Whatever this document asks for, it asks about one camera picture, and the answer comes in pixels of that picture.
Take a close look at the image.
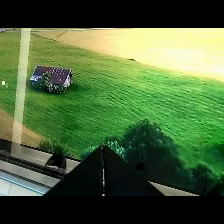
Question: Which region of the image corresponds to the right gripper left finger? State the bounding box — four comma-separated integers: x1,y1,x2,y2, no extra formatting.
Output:
44,145,105,197

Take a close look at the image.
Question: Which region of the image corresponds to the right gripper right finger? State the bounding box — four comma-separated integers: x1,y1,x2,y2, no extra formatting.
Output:
103,145,165,197

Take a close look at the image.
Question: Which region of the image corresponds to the silver frame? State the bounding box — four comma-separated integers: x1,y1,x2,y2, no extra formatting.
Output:
0,147,200,197

